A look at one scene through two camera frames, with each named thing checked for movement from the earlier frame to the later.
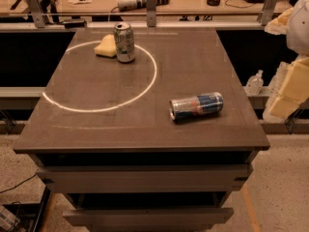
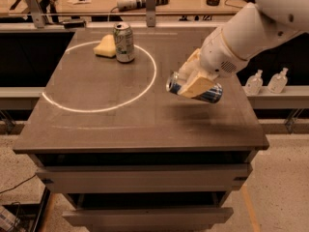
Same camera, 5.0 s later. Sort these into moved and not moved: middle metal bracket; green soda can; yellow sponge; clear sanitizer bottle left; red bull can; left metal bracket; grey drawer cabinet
Moved: red bull can
Not moved: left metal bracket; grey drawer cabinet; yellow sponge; clear sanitizer bottle left; green soda can; middle metal bracket
